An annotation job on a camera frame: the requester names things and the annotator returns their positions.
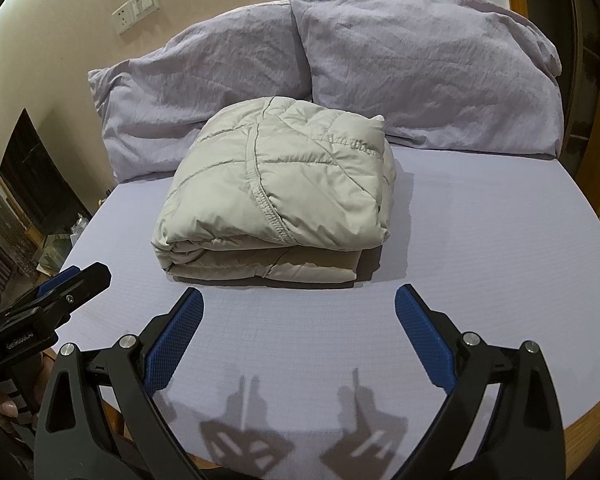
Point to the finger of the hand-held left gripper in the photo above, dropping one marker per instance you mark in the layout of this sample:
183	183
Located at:
55	282
85	285

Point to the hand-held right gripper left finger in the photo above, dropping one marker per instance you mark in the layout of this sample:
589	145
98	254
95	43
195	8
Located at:
175	341

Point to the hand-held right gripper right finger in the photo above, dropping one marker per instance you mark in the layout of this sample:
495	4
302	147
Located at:
425	341

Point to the beige puffer jacket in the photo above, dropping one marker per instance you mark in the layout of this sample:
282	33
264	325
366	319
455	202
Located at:
280	195

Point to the person's left hand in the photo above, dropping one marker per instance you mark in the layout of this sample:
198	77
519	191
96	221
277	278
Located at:
0	406

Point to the glass side table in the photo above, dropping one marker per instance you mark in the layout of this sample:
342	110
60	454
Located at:
60	247

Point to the dark patterned cabinet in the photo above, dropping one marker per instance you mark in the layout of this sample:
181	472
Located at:
0	240

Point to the bed with lilac sheet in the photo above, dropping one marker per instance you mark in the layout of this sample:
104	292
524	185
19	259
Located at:
480	260

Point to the lilac pillow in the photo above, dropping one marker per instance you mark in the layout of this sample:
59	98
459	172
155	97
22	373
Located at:
430	75
190	90

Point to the white wall socket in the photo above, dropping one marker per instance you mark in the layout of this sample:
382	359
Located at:
124	19

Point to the wooden door frame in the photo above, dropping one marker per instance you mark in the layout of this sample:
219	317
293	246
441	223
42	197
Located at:
597	125

